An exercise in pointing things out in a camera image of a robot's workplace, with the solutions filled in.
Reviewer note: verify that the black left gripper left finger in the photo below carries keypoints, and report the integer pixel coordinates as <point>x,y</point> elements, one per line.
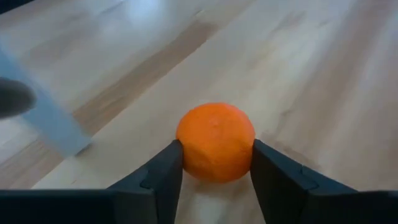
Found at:
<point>149,199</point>

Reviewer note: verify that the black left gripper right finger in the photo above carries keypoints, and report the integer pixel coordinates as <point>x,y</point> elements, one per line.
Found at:
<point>280,193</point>

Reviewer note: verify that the small orange mandarin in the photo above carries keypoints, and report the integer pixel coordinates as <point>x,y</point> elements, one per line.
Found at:
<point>216,143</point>

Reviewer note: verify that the white small riser table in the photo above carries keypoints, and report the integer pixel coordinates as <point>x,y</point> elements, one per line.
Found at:
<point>53,124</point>

